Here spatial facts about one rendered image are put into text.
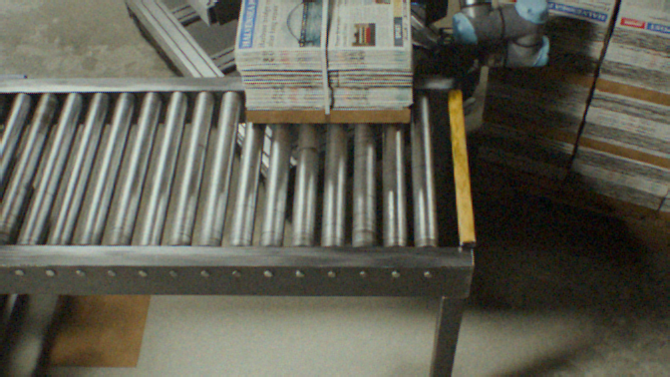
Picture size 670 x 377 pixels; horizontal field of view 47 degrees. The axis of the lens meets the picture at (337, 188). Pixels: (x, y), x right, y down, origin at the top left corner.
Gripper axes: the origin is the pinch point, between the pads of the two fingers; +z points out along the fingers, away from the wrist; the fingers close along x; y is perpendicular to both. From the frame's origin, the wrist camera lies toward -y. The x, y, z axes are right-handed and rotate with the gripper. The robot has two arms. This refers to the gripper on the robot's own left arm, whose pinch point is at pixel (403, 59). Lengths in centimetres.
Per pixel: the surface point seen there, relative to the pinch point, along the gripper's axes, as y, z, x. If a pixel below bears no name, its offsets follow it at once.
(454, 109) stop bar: 3.9, -11.0, 21.1
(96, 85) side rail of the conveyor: 2, 76, 10
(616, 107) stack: -22, -59, -4
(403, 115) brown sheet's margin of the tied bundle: 5.1, 0.7, 24.0
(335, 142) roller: 1.9, 16.1, 29.2
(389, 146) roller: 1.7, 3.9, 30.3
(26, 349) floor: -78, 114, 43
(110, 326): -78, 89, 35
